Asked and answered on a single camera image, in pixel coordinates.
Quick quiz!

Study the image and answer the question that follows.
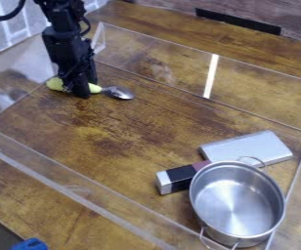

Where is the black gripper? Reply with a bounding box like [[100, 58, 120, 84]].
[[42, 25, 96, 99]]

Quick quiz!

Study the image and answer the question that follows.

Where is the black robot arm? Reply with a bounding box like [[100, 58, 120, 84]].
[[34, 0, 96, 99]]

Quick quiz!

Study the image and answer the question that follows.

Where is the silver metal pot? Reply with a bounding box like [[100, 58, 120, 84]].
[[190, 157, 286, 250]]

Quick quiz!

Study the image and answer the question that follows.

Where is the clear acrylic enclosure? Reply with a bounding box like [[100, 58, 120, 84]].
[[0, 23, 301, 250]]

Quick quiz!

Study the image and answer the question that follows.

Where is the spoon with yellow handle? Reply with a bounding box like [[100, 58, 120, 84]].
[[46, 77, 135, 101]]

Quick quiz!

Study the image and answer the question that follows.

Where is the black and silver block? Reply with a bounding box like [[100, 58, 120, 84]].
[[155, 160, 211, 195]]

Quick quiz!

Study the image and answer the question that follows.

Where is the black strip on table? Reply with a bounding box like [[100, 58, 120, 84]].
[[195, 8, 280, 35]]

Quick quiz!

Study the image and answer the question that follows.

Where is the silver flat rectangular box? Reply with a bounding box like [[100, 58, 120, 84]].
[[199, 130, 292, 167]]

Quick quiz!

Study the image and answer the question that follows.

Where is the blue object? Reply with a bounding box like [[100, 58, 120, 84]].
[[10, 238, 48, 250]]

